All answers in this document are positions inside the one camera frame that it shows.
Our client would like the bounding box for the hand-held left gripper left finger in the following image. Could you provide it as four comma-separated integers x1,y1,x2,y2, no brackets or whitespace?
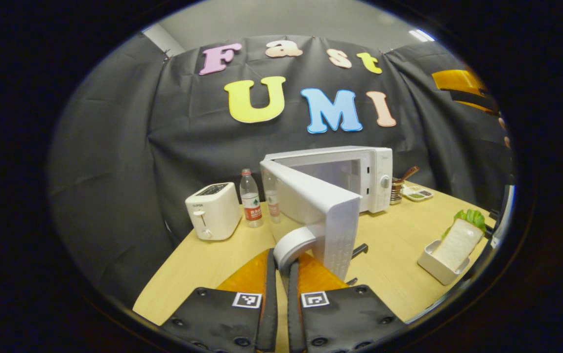
160,249,279,353

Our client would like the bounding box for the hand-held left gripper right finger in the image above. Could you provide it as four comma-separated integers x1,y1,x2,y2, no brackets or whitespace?
287,252,407,353

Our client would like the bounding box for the white microwave oven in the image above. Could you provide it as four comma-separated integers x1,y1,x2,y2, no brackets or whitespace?
260,146,393,281

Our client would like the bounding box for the green lettuce leaf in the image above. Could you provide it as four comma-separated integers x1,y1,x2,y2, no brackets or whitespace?
441,209,487,240

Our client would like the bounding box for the white food tray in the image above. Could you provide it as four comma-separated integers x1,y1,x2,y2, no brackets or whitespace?
417,239,484,286

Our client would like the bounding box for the white bread slice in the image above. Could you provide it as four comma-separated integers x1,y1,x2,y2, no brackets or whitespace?
431,219,484,272

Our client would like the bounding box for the clear water bottle red label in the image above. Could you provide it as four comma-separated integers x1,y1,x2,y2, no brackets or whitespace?
240,169,264,228

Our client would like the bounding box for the white toaster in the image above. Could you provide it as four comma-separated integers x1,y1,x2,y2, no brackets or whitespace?
185,182,242,241

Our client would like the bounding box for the white divided condiment dish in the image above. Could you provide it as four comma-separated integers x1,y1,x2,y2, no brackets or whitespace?
403,185,435,202

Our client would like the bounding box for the black backdrop cloth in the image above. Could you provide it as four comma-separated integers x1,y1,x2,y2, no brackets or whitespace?
49,33,514,307

